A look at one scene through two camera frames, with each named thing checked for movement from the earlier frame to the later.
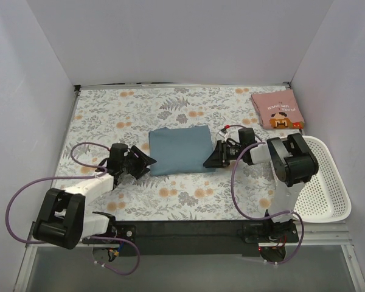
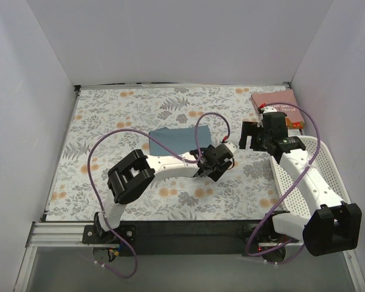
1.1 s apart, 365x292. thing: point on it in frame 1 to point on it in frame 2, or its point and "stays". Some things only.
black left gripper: x=137 y=163 to x=220 y=169
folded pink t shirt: x=278 y=109 stays
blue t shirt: x=179 y=149 stays
